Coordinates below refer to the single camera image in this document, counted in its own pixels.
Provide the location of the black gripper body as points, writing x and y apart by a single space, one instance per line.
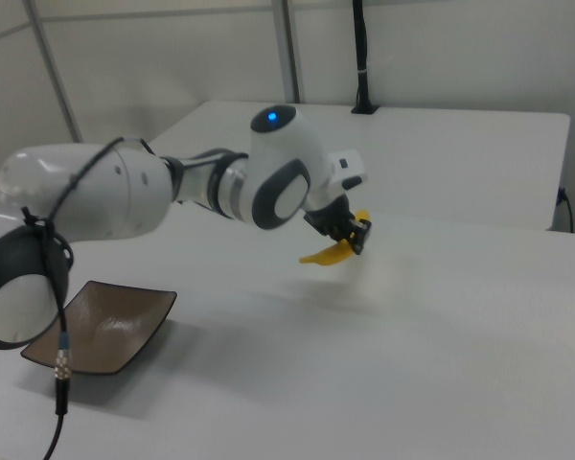
330 218

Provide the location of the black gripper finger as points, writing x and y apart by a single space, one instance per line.
362 235
343 237

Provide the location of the yellow banana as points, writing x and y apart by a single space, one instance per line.
326 257

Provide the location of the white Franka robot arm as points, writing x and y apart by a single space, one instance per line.
124 196

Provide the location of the brown square ceramic plate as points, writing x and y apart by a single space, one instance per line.
115 326

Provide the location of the black pole base clamp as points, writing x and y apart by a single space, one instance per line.
365 109

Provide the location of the white side table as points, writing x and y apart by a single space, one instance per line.
460 163

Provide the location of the grey metal frame post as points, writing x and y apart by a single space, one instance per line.
290 48
52 72

